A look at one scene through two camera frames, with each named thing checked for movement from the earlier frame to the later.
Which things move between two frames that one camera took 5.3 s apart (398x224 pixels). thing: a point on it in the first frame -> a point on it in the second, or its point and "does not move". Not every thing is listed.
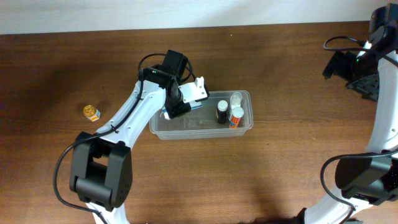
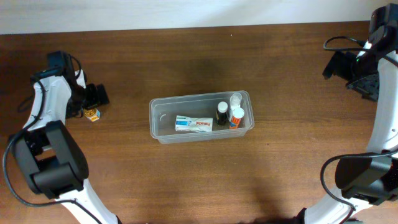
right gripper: [337, 64] does not move
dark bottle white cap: [222, 111] does not move
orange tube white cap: [237, 113] does not move
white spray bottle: [235, 102] does not move
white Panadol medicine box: [193, 105] -> [189, 124]
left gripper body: [178, 109] -> [92, 97]
